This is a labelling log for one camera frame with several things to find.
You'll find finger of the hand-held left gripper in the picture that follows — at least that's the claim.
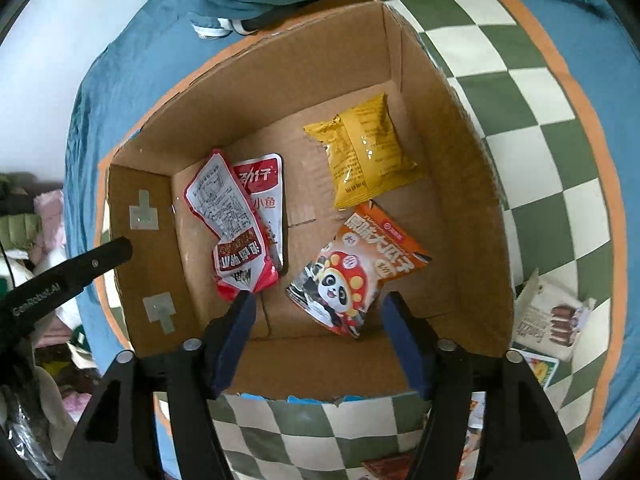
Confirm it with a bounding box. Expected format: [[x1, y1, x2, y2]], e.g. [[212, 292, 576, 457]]
[[64, 236, 134, 288]]

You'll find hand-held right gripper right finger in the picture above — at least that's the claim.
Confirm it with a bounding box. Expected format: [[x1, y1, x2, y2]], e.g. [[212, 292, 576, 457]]
[[381, 291, 583, 480]]

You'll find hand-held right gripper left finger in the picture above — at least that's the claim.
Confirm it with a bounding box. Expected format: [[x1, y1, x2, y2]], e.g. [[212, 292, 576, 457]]
[[57, 290, 257, 480]]

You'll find orange panda snack packet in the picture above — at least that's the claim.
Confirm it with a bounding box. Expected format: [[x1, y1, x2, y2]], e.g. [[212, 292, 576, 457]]
[[286, 201, 432, 338]]

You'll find white colourful snack packet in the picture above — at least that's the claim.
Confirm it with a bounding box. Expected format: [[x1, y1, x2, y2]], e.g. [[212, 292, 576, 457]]
[[466, 392, 487, 456]]

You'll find dark red snack packet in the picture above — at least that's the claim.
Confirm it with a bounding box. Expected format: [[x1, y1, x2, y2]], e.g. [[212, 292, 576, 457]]
[[361, 452, 426, 480]]

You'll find red white printed snack packet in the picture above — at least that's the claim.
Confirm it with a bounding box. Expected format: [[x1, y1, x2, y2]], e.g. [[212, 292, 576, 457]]
[[184, 149, 279, 302]]

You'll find green edged snack packet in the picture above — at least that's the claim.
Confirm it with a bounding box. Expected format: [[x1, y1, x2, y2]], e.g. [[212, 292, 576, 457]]
[[520, 350, 560, 391]]

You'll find brown cardboard box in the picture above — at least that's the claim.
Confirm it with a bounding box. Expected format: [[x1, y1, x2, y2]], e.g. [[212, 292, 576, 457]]
[[95, 0, 516, 403]]

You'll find white snack packet red top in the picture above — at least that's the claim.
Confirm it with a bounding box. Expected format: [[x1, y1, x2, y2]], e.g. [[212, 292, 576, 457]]
[[232, 154, 288, 273]]

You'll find white brown snack packet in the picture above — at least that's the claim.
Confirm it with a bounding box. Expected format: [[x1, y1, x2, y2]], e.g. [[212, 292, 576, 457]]
[[512, 269, 597, 362]]

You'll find yellow snack packet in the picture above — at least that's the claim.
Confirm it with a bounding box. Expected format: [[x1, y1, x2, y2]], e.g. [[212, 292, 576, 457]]
[[303, 92, 426, 211]]

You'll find white jacket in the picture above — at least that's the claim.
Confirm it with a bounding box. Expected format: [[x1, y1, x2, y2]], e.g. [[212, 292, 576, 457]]
[[27, 252, 76, 326]]

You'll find pink jacket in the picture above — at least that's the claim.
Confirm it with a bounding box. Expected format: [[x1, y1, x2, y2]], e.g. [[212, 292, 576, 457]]
[[34, 190, 68, 261]]

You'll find olive puffer jacket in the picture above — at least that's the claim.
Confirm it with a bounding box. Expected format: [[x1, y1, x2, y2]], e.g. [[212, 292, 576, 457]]
[[0, 212, 43, 251]]

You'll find pile of clothes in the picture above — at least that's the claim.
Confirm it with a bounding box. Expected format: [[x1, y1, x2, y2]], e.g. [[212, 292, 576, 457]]
[[0, 320, 101, 480]]

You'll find grey striped garment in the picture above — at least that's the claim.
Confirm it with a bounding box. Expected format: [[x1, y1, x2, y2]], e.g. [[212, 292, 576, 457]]
[[190, 16, 261, 39]]

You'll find green white checkered mat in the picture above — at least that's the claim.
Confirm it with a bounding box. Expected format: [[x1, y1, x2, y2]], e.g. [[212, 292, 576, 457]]
[[95, 0, 628, 480]]

